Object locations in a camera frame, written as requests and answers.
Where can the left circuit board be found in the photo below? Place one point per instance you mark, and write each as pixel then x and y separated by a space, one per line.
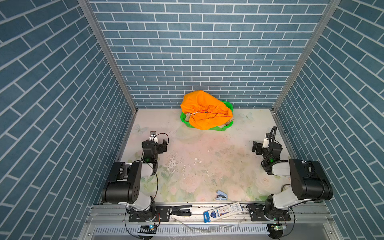
pixel 151 229

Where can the right circuit board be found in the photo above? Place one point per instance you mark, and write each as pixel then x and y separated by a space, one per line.
pixel 276 227

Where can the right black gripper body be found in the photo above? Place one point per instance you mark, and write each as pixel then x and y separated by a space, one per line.
pixel 258 147

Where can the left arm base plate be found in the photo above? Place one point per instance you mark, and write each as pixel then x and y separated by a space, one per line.
pixel 155 213

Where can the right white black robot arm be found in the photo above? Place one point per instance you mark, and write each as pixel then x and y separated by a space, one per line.
pixel 309 182

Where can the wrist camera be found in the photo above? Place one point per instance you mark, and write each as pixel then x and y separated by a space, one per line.
pixel 266 141
pixel 153 136

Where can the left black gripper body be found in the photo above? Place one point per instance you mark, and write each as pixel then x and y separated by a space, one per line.
pixel 160 146

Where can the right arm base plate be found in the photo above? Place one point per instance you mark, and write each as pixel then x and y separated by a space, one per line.
pixel 260 213

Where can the orange shorts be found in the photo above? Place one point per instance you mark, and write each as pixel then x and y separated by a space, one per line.
pixel 199 96

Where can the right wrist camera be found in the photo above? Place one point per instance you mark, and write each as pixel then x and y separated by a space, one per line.
pixel 266 141

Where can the aluminium front rail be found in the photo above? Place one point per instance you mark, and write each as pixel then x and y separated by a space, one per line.
pixel 201 221

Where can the beige shorts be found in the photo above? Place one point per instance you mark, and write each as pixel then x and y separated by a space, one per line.
pixel 188 116

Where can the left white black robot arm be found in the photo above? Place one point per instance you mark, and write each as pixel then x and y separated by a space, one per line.
pixel 124 180

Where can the blue white flat box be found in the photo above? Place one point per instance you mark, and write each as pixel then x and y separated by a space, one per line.
pixel 223 211

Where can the white vented cable duct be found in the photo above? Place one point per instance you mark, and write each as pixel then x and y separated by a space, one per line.
pixel 185 230

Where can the green plastic basket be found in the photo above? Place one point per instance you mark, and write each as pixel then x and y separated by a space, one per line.
pixel 207 115

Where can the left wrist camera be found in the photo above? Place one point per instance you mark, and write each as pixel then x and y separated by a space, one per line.
pixel 153 136

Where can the black pliers tool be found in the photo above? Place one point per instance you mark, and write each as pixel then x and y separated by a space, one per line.
pixel 182 211

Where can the circuit board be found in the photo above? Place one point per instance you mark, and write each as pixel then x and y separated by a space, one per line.
pixel 276 227
pixel 151 229

